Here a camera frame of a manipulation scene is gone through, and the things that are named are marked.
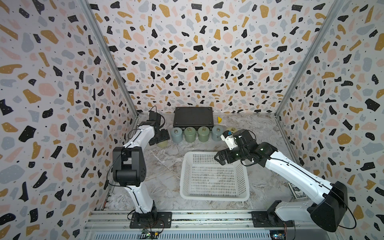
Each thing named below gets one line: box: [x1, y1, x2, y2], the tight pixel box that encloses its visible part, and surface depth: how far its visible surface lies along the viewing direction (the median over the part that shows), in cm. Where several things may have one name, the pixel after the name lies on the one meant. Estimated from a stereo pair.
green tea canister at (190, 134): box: [184, 126, 197, 143], surface depth 102 cm
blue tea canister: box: [171, 127, 183, 144], surface depth 102 cm
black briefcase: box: [173, 107, 214, 129], surface depth 122 cm
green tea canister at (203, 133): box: [197, 126, 210, 143], surface depth 103 cm
